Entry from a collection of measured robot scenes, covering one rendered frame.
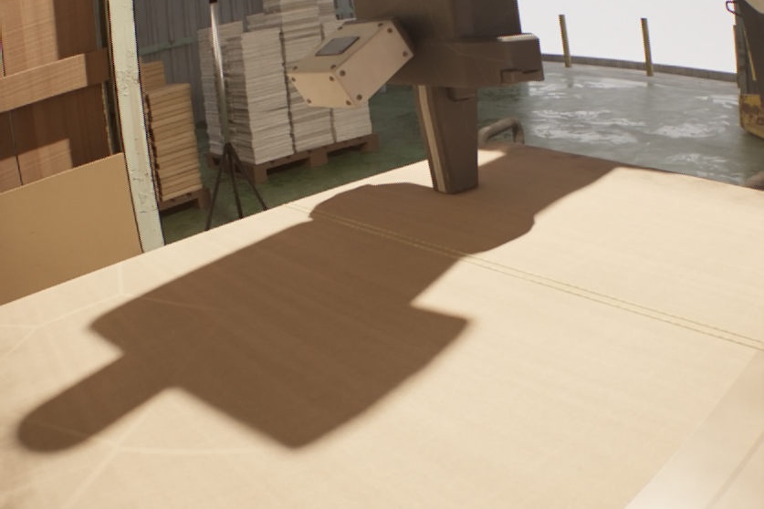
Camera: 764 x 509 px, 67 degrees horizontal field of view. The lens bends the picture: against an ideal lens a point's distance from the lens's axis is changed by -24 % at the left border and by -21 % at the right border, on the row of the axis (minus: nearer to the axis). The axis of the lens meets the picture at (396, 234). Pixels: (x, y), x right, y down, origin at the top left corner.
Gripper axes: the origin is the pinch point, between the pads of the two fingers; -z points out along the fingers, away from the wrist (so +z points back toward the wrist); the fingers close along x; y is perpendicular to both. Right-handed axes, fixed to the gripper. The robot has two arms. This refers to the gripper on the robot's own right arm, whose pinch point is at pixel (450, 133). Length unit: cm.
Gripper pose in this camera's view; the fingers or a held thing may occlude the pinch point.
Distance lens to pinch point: 38.3
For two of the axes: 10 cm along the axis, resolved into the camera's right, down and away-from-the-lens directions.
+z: -1.1, -9.4, -3.2
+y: 7.7, -2.9, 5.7
